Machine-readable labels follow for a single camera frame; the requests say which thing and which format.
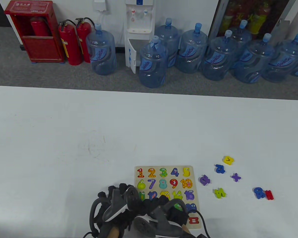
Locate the person's left hand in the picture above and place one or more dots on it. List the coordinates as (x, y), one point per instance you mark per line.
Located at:
(121, 186)

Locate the person's right hand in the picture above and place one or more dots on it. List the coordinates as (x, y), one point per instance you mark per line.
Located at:
(149, 204)

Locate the wooden math block puzzle board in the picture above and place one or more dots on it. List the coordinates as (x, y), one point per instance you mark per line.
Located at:
(164, 178)

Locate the large purple math block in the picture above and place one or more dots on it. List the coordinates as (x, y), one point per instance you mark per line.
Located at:
(204, 180)

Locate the lime green math block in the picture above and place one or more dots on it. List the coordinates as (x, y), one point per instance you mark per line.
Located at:
(219, 193)

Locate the small blue math block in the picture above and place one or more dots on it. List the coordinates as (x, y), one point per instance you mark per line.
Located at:
(220, 168)

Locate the yellow chunky math block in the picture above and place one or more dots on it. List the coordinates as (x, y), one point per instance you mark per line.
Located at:
(228, 160)

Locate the purple cross math block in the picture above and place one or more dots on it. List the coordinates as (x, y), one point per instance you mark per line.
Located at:
(236, 177)

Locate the large blue math block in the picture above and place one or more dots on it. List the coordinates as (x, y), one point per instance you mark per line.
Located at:
(259, 193)

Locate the red double bar math block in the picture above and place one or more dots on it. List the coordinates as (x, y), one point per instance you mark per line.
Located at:
(269, 195)

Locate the person's left forearm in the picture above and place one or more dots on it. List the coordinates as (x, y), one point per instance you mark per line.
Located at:
(113, 233)

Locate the person's right forearm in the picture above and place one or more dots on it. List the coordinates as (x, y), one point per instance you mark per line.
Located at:
(185, 228)

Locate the row of blue water jugs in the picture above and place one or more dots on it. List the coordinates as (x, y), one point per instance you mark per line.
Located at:
(152, 67)

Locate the red fire extinguisher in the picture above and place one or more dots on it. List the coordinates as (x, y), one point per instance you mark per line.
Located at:
(70, 47)
(38, 27)
(82, 37)

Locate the red fire extinguisher cabinet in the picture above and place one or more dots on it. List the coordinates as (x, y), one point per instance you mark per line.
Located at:
(39, 49)

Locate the white water dispenser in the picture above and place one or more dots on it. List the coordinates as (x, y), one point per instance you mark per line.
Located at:
(139, 22)

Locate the white wall socket box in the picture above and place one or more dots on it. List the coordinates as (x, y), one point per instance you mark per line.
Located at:
(100, 5)

